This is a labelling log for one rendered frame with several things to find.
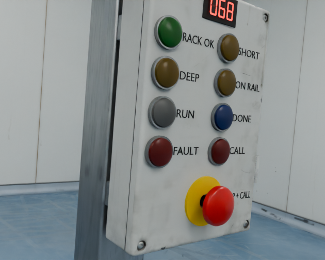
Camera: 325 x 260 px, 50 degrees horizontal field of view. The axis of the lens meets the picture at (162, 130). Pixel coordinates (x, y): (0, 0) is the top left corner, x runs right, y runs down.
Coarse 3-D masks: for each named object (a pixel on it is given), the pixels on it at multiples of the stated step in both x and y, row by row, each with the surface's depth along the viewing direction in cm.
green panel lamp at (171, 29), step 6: (168, 18) 31; (162, 24) 31; (168, 24) 31; (174, 24) 31; (162, 30) 31; (168, 30) 31; (174, 30) 31; (180, 30) 32; (162, 36) 31; (168, 36) 31; (174, 36) 31; (180, 36) 32; (162, 42) 31; (168, 42) 31; (174, 42) 32
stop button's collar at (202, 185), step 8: (208, 176) 36; (192, 184) 35; (200, 184) 36; (208, 184) 37; (216, 184) 37; (192, 192) 35; (200, 192) 36; (192, 200) 35; (192, 208) 35; (200, 208) 36; (192, 216) 36; (200, 216) 36; (200, 224) 36
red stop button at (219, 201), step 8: (208, 192) 34; (216, 192) 34; (224, 192) 34; (200, 200) 36; (208, 200) 34; (216, 200) 34; (224, 200) 34; (232, 200) 35; (208, 208) 34; (216, 208) 34; (224, 208) 34; (232, 208) 35; (208, 216) 34; (216, 216) 34; (224, 216) 35; (216, 224) 34
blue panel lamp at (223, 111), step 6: (222, 108) 36; (228, 108) 37; (216, 114) 36; (222, 114) 36; (228, 114) 37; (216, 120) 36; (222, 120) 36; (228, 120) 37; (222, 126) 36; (228, 126) 37
